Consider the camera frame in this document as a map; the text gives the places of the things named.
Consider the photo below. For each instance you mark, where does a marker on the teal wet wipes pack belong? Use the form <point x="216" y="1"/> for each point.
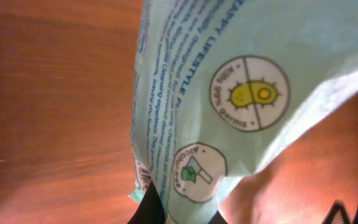
<point x="222" y="87"/>

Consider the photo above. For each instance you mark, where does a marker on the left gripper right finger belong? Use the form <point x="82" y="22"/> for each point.
<point x="217" y="219"/>

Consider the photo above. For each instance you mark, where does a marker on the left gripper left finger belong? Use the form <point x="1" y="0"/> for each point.
<point x="150" y="210"/>

